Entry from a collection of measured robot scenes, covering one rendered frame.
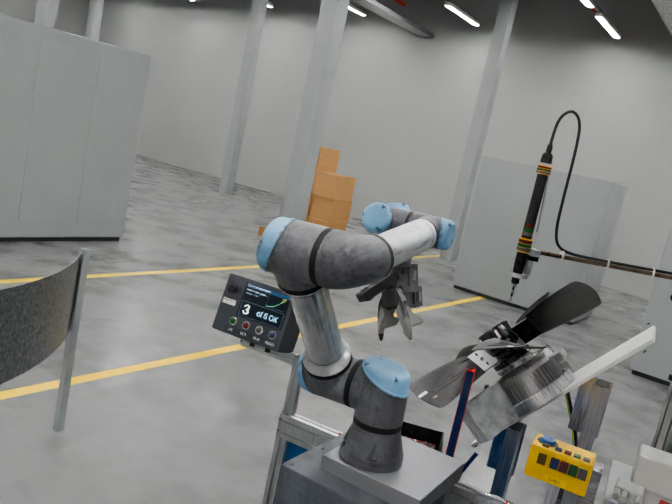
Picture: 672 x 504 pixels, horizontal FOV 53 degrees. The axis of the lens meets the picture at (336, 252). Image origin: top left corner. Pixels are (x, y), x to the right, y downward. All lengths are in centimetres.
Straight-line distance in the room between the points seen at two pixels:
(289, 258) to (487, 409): 117
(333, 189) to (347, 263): 899
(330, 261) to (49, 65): 669
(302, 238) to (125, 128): 719
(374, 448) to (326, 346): 26
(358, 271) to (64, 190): 695
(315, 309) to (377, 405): 29
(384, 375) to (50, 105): 661
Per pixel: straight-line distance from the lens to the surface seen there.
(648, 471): 248
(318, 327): 146
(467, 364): 236
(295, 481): 162
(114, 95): 826
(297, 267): 128
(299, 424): 222
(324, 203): 1036
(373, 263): 128
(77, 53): 795
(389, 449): 161
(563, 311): 239
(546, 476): 196
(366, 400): 157
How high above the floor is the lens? 175
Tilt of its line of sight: 9 degrees down
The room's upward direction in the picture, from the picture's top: 12 degrees clockwise
